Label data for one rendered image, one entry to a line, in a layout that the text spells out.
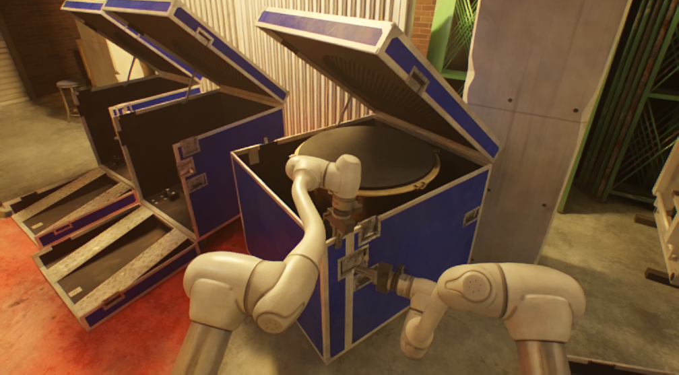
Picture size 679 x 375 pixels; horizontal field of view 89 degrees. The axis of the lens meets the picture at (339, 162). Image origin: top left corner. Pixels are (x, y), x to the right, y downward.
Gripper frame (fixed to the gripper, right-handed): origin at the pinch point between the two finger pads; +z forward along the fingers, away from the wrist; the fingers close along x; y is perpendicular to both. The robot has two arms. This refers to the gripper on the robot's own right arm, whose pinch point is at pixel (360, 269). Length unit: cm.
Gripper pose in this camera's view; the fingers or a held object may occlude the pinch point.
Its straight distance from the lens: 157.9
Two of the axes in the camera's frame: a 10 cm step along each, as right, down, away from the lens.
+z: -9.0, -2.1, 3.9
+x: 0.0, 8.8, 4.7
